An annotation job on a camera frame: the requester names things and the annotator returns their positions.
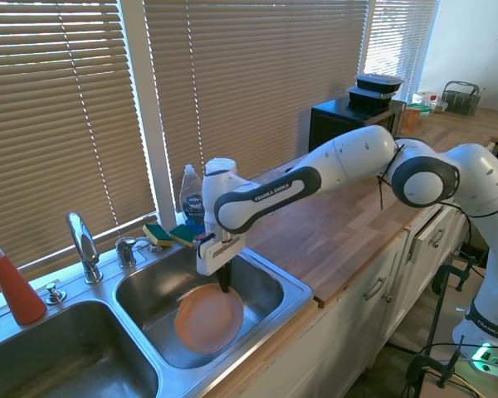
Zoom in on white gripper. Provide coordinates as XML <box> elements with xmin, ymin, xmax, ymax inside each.
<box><xmin>196</xmin><ymin>233</ymin><xmax>247</xmax><ymax>296</ymax></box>

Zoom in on orange plate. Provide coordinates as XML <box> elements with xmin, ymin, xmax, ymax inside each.
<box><xmin>173</xmin><ymin>283</ymin><xmax>247</xmax><ymax>355</ymax></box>

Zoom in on stainless double sink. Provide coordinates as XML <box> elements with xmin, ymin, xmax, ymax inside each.
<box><xmin>0</xmin><ymin>228</ymin><xmax>315</xmax><ymax>398</ymax></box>

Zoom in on small chrome sink knob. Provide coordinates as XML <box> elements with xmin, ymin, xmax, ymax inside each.
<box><xmin>45</xmin><ymin>282</ymin><xmax>67</xmax><ymax>306</ymax></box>

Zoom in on yellow green sponge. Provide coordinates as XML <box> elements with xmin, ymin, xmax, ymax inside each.
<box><xmin>168</xmin><ymin>224</ymin><xmax>203</xmax><ymax>250</ymax></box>
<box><xmin>142</xmin><ymin>223</ymin><xmax>174</xmax><ymax>249</ymax></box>

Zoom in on clear Dawn soap bottle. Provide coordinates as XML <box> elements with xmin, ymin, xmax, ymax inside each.
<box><xmin>178</xmin><ymin>163</ymin><xmax>209</xmax><ymax>227</ymax></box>

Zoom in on chrome soap dispenser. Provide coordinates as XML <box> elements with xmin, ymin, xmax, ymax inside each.
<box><xmin>115</xmin><ymin>235</ymin><xmax>151</xmax><ymax>269</ymax></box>

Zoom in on chrome faucet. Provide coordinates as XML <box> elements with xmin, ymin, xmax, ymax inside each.
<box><xmin>65</xmin><ymin>211</ymin><xmax>105</xmax><ymax>284</ymax></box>

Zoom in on white kitchen cabinets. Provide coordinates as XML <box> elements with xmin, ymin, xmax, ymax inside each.
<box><xmin>207</xmin><ymin>202</ymin><xmax>482</xmax><ymax>398</ymax></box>

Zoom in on black microwave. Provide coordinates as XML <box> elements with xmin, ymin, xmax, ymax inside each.
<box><xmin>306</xmin><ymin>97</ymin><xmax>407</xmax><ymax>154</ymax></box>

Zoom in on medium beige window blind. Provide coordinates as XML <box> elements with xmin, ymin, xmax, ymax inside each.
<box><xmin>143</xmin><ymin>0</ymin><xmax>370</xmax><ymax>213</ymax></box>

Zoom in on orange spray bottle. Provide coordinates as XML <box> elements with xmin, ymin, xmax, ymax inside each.
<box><xmin>0</xmin><ymin>235</ymin><xmax>48</xmax><ymax>326</ymax></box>

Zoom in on wide beige window blind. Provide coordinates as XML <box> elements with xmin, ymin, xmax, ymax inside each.
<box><xmin>0</xmin><ymin>0</ymin><xmax>159</xmax><ymax>299</ymax></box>

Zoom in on black clamp on stand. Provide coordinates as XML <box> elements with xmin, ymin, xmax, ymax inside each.
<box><xmin>422</xmin><ymin>255</ymin><xmax>479</xmax><ymax>353</ymax></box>

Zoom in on large black food container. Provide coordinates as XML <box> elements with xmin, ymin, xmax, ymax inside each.
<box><xmin>347</xmin><ymin>85</ymin><xmax>395</xmax><ymax>112</ymax></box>

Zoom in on small black food container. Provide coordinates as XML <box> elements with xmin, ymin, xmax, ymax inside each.
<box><xmin>354</xmin><ymin>73</ymin><xmax>404</xmax><ymax>94</ymax></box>

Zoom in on orange tub with green lid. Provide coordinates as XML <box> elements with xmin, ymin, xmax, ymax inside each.
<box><xmin>402</xmin><ymin>103</ymin><xmax>433</xmax><ymax>129</ymax></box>

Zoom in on white plastic container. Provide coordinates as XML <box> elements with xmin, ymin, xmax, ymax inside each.
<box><xmin>412</xmin><ymin>90</ymin><xmax>440</xmax><ymax>105</ymax></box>

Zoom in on narrow sunlit window blind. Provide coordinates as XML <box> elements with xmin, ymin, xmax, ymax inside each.
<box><xmin>363</xmin><ymin>0</ymin><xmax>439</xmax><ymax>104</ymax></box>

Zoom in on grey cutlery basket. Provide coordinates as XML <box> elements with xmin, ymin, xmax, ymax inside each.
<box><xmin>441</xmin><ymin>80</ymin><xmax>481</xmax><ymax>116</ymax></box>

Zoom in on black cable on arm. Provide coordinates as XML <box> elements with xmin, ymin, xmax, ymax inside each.
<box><xmin>374</xmin><ymin>143</ymin><xmax>498</xmax><ymax>221</ymax></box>

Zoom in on black clamp with cables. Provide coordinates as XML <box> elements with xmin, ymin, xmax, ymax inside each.
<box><xmin>405</xmin><ymin>334</ymin><xmax>466</xmax><ymax>398</ymax></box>

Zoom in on black floor cables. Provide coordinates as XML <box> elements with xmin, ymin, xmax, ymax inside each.
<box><xmin>400</xmin><ymin>342</ymin><xmax>498</xmax><ymax>398</ymax></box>

